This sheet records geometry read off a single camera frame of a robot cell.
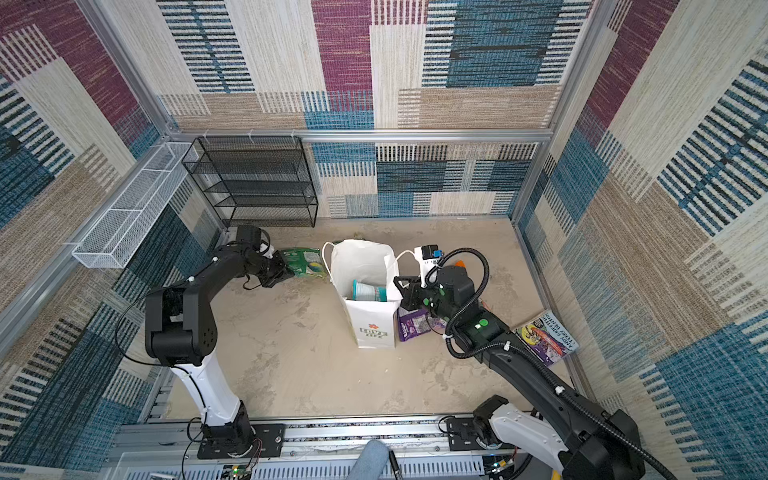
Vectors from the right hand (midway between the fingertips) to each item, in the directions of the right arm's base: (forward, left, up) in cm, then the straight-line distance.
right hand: (394, 285), depth 74 cm
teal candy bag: (+6, +8, -12) cm, 15 cm away
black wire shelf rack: (+51, +49, -7) cm, 71 cm away
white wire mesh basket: (+9, +66, +10) cm, 68 cm away
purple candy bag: (0, -6, -22) cm, 22 cm away
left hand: (+17, +31, -14) cm, 38 cm away
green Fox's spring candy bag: (+22, +29, -18) cm, 41 cm away
